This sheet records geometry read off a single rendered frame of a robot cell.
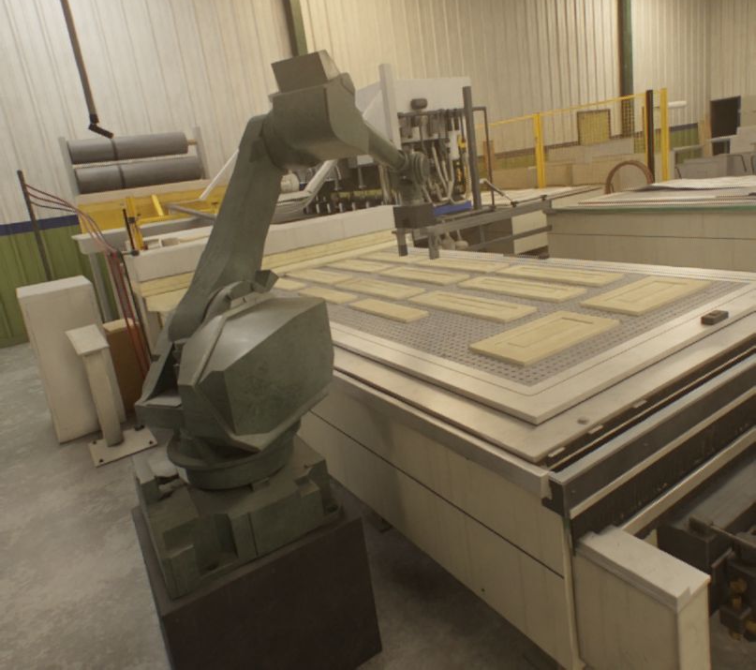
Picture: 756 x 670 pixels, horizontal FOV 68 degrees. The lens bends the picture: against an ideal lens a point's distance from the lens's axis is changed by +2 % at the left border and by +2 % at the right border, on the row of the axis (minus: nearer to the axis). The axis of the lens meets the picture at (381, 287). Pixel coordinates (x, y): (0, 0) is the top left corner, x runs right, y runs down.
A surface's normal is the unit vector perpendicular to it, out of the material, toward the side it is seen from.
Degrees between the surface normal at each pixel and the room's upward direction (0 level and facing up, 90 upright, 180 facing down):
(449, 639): 0
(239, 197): 48
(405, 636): 0
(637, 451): 90
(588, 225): 90
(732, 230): 90
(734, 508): 0
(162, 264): 90
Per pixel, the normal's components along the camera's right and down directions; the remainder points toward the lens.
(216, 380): -0.42, 0.25
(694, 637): 0.55, 0.11
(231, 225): -0.40, -0.46
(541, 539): -0.82, 0.23
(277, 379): 0.75, 0.04
